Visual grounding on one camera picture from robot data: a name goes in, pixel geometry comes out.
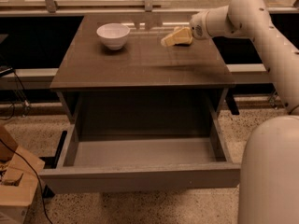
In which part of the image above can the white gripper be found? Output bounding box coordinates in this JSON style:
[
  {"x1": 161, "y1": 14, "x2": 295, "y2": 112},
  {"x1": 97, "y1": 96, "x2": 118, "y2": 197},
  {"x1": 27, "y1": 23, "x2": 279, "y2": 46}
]
[{"x1": 161, "y1": 10, "x2": 211, "y2": 47}]

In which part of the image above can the yellow sponge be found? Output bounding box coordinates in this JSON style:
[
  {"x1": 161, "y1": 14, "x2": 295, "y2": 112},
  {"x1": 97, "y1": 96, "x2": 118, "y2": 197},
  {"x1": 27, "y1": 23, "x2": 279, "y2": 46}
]
[{"x1": 174, "y1": 27, "x2": 192, "y2": 45}]

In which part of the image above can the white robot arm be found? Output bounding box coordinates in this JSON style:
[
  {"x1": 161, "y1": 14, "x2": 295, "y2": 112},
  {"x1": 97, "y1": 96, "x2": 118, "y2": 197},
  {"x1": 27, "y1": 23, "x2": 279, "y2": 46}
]
[{"x1": 161, "y1": 0, "x2": 299, "y2": 224}]

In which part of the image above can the grey cabinet with glossy top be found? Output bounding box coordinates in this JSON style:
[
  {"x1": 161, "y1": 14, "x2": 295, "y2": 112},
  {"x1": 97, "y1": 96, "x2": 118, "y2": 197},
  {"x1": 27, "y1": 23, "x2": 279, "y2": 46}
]
[{"x1": 49, "y1": 13, "x2": 236, "y2": 142}]

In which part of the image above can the open grey top drawer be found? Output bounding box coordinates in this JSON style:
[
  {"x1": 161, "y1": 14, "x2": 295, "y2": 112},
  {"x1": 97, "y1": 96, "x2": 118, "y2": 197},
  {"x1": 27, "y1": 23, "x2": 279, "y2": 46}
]
[{"x1": 40, "y1": 121, "x2": 240, "y2": 193}]

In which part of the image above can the white ceramic bowl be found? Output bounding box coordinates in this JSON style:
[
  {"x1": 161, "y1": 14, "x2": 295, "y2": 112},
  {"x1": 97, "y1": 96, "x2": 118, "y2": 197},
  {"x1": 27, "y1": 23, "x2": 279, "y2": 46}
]
[{"x1": 96, "y1": 23, "x2": 130, "y2": 50}]

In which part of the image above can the black cabinet foot right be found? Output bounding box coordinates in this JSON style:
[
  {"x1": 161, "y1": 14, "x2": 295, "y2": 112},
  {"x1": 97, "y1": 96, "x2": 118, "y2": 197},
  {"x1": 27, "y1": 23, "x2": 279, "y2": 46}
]
[{"x1": 225, "y1": 90, "x2": 239, "y2": 115}]

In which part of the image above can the black cabinet foot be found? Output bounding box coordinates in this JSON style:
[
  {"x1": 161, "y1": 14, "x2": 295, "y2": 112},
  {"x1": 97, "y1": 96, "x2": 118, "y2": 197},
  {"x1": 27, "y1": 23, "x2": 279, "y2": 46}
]
[
  {"x1": 41, "y1": 131, "x2": 67, "y2": 198},
  {"x1": 225, "y1": 90, "x2": 239, "y2": 115}
]

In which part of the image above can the black cabinet foot left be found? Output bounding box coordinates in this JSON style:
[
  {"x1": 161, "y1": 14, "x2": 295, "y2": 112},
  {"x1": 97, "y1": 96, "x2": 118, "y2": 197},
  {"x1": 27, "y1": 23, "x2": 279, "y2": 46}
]
[{"x1": 41, "y1": 131, "x2": 67, "y2": 198}]

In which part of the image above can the cardboard box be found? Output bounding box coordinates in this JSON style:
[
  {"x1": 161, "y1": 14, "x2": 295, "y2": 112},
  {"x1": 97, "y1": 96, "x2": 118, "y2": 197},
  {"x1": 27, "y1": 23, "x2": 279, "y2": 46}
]
[{"x1": 0, "y1": 125, "x2": 45, "y2": 224}]

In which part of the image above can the grey metal rail ledge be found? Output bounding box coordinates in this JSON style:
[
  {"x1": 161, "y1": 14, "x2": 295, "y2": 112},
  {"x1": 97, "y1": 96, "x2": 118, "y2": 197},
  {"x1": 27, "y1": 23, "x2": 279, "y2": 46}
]
[{"x1": 0, "y1": 63, "x2": 270, "y2": 91}]

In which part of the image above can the black cable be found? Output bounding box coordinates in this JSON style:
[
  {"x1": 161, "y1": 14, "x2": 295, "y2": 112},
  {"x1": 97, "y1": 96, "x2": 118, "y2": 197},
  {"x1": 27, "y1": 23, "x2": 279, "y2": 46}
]
[{"x1": 0, "y1": 138, "x2": 53, "y2": 224}]

